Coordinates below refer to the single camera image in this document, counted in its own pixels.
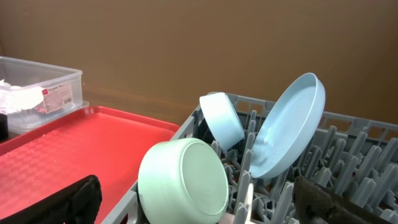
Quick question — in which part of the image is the red serving tray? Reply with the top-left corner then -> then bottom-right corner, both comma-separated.
1,106 -> 179,223

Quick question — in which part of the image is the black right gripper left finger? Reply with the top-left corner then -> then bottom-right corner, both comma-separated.
1,175 -> 102,224

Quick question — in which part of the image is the large crumpled white napkin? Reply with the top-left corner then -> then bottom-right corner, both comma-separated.
1,79 -> 44,115

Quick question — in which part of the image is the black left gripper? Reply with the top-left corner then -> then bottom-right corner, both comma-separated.
0,114 -> 9,141

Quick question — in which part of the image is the light blue plate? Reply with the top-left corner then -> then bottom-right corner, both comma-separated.
249,73 -> 326,179

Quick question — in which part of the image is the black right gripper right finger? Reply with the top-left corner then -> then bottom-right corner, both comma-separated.
294,176 -> 397,224

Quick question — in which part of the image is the clear plastic waste bin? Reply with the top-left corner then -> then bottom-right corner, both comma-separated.
1,57 -> 89,134

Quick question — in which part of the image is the light blue food bowl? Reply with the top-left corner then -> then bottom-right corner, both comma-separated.
199,92 -> 244,151

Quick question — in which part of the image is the mint green bowl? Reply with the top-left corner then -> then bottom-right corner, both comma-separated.
137,138 -> 229,224

